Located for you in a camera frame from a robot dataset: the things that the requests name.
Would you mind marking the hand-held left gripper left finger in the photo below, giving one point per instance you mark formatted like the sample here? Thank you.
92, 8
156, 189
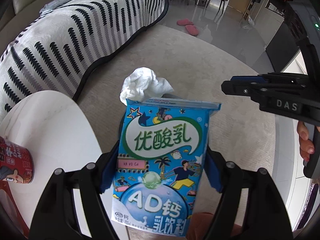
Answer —
108, 172

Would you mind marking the red plastic bag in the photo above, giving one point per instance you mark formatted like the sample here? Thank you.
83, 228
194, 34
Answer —
6, 192

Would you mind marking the person's right hand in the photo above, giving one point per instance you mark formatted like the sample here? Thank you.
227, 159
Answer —
305, 145

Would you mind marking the pink slipper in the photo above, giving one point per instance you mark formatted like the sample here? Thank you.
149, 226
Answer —
192, 30
185, 21

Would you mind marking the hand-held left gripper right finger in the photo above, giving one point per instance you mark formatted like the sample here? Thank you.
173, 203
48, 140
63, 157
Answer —
213, 177

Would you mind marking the blue milk drink carton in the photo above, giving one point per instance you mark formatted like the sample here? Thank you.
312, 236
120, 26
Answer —
160, 155

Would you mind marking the grey round trash bin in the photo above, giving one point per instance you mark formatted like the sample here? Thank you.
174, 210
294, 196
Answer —
170, 96

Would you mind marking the red drink can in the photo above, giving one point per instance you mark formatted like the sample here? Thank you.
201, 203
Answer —
15, 165

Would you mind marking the white patterned blanket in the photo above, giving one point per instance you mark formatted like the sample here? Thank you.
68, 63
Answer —
75, 42

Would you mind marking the white tissue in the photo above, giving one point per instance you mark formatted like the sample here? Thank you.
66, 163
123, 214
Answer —
145, 85

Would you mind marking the grey leather sofa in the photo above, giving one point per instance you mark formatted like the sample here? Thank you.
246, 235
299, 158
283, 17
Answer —
22, 0

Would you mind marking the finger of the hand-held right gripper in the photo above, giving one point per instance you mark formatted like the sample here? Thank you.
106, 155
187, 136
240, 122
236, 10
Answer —
240, 88
275, 77

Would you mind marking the dark cabinet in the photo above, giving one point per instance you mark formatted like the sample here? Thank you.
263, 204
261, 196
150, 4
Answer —
282, 47

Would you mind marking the white plastic bag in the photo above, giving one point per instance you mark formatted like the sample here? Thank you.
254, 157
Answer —
250, 21

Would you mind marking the beige rug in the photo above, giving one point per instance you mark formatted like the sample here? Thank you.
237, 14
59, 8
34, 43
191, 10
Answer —
200, 67

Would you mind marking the light blue folded blanket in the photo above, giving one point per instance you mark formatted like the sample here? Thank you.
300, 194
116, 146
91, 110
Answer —
57, 1

